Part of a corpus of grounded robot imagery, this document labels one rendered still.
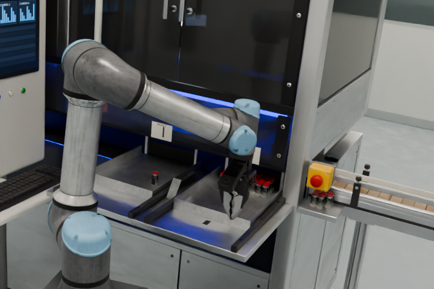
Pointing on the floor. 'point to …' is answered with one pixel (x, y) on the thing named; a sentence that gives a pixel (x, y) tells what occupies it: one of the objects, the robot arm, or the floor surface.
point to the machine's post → (304, 119)
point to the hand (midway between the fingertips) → (230, 216)
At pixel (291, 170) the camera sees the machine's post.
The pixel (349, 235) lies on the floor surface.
